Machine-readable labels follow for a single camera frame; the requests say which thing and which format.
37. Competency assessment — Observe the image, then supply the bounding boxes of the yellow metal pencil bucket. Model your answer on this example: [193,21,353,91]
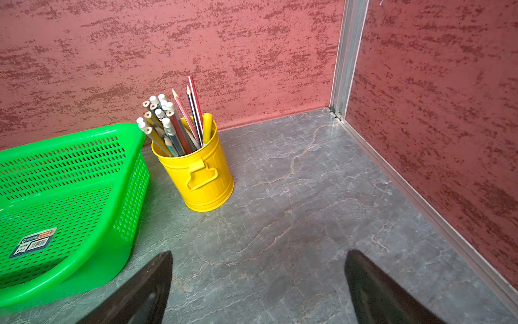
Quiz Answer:
[151,122,234,213]

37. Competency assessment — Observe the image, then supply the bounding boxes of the green plastic basket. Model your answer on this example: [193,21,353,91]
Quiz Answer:
[1,123,150,317]

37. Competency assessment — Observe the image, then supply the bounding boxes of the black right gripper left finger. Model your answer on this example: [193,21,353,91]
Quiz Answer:
[79,251,173,323]

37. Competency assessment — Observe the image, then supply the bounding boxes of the blue pencil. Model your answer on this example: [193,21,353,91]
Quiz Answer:
[186,85,203,146]

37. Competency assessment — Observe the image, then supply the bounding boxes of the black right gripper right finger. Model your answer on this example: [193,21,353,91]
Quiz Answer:
[345,250,444,323]

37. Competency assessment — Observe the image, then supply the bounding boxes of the aluminium corner profile right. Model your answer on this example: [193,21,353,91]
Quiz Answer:
[329,0,370,120]

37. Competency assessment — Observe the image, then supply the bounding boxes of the red pencil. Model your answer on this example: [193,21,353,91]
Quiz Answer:
[188,76,204,141]

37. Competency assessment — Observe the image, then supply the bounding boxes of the pencil with white eraser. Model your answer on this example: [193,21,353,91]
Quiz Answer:
[161,117,186,156]

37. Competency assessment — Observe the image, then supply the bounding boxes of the yellow marker pen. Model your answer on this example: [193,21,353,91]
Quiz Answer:
[202,113,213,144]

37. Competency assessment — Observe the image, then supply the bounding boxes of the barcode sticker label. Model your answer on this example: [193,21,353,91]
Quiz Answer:
[9,228,57,259]

